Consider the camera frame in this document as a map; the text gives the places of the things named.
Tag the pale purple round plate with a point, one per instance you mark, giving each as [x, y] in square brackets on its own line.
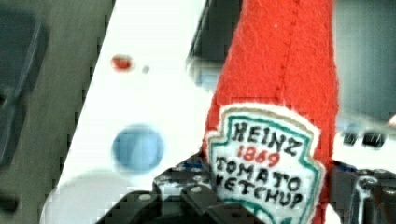
[85, 198]

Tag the red felt ketchup bottle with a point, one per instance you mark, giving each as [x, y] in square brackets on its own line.
[271, 159]

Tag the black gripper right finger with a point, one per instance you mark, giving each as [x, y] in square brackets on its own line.
[363, 196]

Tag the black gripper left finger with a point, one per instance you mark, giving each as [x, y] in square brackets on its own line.
[182, 194]

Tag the red toy strawberry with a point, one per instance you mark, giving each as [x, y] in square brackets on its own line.
[122, 62]

